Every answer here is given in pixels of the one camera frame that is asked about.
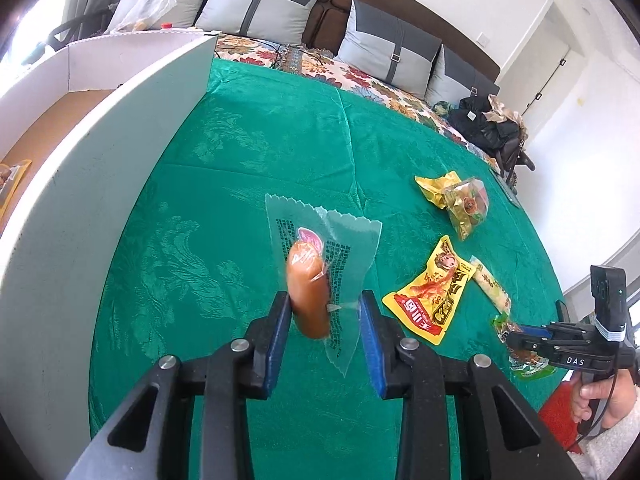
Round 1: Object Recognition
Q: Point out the clear plastic bag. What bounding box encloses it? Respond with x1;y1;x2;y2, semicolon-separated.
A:
106;0;177;34

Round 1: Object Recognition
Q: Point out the green table cloth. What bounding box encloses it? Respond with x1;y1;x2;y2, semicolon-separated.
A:
89;60;562;479

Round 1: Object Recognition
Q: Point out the yellow red snack pouch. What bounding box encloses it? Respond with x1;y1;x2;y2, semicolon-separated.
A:
383;235;476;346

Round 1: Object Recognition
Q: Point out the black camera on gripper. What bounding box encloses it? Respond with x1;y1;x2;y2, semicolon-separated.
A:
590;266;628;342

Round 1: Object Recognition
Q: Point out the right grey pillow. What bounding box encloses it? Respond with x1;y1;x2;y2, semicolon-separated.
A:
425;44;499;107

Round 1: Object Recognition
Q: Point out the person's right hand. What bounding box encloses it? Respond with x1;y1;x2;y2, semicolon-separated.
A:
570;370;637;429

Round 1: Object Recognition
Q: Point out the white round cake packet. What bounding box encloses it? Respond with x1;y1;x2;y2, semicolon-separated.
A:
470;256;512;316

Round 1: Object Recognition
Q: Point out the white cardboard box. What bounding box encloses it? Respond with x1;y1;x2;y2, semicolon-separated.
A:
1;29;216;479

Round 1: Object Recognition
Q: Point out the smartphone on table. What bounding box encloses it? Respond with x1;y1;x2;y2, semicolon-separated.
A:
496;176;522;209

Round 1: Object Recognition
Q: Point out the black bag pile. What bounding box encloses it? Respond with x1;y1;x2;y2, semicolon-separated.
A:
447;94;536;190

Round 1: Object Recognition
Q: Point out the brown meat vacuum pack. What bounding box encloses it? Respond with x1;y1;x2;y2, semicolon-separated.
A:
491;313;555;380

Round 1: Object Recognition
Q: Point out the clear packed sausage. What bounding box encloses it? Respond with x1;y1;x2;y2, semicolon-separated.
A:
265;194;383;375

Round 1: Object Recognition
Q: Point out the yellow quail egg pack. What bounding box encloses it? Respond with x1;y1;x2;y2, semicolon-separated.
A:
0;159;32;226

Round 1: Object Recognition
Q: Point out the dried longan bag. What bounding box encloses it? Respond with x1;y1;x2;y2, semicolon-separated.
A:
414;171;489;240

